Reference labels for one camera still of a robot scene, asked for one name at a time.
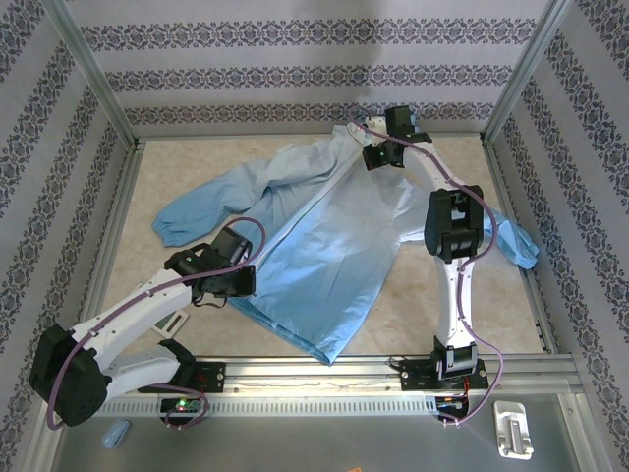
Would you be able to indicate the long aluminium base rail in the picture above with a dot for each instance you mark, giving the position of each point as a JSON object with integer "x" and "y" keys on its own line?
{"x": 319, "y": 373}

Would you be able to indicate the aluminium side rail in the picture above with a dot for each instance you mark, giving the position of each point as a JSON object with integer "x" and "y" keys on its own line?
{"x": 521, "y": 246}
{"x": 115, "y": 221}

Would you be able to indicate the circuit board green light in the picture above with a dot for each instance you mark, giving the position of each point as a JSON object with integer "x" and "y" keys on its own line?
{"x": 183, "y": 405}

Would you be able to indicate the light blue zip jacket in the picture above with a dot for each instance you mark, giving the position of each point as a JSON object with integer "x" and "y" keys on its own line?
{"x": 319, "y": 246}

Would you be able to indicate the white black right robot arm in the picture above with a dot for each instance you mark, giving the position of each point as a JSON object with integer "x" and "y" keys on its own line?
{"x": 454, "y": 295}

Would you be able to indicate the white plastic holder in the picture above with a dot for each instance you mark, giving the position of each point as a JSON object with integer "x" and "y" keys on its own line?
{"x": 513, "y": 430}

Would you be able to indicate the white digital scale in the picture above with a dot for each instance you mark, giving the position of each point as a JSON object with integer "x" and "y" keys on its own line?
{"x": 171, "y": 323}

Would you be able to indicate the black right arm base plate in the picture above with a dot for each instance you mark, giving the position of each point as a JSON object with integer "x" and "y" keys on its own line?
{"x": 415, "y": 376}

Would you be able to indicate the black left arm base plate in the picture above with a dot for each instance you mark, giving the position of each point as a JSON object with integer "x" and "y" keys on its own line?
{"x": 211, "y": 376}

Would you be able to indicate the light blue plastic piece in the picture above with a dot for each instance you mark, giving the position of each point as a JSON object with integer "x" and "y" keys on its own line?
{"x": 115, "y": 433}

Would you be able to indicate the aluminium frame post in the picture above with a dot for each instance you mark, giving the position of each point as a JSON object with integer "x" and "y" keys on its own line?
{"x": 93, "y": 74}
{"x": 528, "y": 69}

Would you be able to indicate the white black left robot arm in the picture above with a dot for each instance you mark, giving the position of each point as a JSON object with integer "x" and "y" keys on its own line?
{"x": 147, "y": 302}

